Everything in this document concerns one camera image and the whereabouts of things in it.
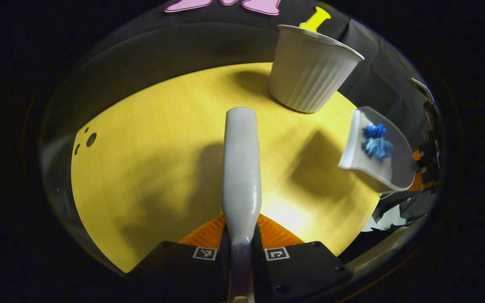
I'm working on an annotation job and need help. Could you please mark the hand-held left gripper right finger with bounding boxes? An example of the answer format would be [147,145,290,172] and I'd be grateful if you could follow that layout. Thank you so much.
[253,213,354,303]

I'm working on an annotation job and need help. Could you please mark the white ribbed garbage bin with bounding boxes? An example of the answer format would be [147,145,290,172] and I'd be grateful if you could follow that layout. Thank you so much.
[267,24,365,114]

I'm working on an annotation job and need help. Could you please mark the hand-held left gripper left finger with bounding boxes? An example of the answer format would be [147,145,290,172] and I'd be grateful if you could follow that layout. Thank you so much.
[128,215,231,303]

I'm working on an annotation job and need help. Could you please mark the small grey broom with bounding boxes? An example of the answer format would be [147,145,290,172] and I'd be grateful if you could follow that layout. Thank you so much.
[222,106,263,303]

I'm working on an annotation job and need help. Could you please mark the grey dustpan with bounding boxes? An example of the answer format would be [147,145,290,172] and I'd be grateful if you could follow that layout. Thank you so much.
[337,106,420,194]

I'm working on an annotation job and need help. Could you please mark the dark blue paper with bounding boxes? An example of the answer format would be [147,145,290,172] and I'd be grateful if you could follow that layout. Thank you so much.
[363,122,388,139]

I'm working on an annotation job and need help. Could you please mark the light blue paper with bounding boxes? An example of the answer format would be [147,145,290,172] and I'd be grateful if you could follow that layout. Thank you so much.
[362,137,394,160]

